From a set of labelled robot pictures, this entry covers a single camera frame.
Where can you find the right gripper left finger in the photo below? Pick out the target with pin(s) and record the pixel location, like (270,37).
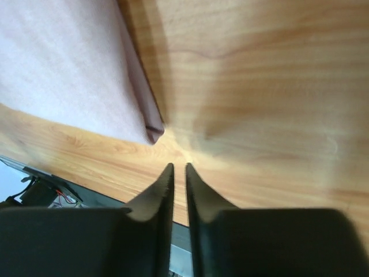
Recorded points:
(132,240)

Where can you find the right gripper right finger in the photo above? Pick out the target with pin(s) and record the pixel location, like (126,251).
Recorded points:
(230,241)

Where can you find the pink printed t shirt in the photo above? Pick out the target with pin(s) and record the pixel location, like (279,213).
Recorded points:
(74,63)

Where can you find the aluminium mounting rail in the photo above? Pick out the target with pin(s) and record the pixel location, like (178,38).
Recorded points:
(180,259)

